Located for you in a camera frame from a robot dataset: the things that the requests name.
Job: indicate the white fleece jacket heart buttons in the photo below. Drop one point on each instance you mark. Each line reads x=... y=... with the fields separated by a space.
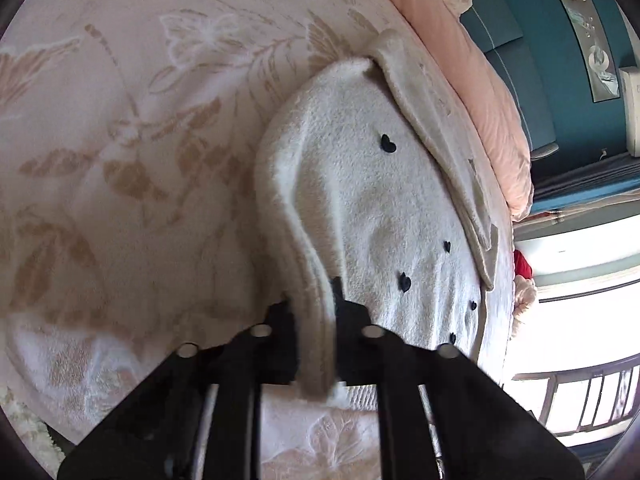
x=380 y=210

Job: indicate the pink quilt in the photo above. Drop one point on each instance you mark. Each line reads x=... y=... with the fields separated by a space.
x=465 y=85

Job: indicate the window railing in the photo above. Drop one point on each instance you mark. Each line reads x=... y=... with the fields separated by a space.
x=575 y=400

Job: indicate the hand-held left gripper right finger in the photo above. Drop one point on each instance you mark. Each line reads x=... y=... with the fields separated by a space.
x=350 y=340

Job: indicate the floral printed pink blanket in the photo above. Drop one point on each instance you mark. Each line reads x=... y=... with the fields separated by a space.
x=125 y=160

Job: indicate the framed floral wall picture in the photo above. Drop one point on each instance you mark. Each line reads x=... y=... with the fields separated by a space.
x=585 y=25

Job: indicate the teal padded headboard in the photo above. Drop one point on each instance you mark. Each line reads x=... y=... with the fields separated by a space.
x=520 y=45

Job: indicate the red cloth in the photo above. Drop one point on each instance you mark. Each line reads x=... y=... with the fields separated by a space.
x=522 y=264

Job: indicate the white air conditioner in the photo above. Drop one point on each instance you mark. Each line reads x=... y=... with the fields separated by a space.
x=631 y=110

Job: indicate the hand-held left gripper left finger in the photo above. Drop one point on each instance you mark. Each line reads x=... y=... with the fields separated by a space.
x=282 y=340

